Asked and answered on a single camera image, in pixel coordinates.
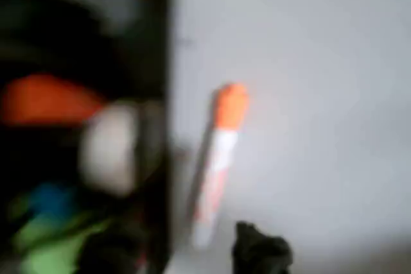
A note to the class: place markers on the blue cap piece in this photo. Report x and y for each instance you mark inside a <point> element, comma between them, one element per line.
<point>53,200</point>

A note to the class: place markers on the white bottle dark blue cap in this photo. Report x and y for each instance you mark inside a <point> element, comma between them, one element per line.
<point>109,149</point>

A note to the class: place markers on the green sticky note pad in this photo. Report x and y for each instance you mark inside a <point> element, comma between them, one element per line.
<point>48,254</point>

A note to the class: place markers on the orange capped white marker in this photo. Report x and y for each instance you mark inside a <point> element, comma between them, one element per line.
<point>221,158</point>

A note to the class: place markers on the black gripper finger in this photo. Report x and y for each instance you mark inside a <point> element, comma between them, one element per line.
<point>260,251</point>

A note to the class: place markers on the black mesh desk organizer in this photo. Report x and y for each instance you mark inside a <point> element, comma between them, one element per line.
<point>154,46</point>

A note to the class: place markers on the red pen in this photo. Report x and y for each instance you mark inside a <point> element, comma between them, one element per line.
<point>48,100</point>

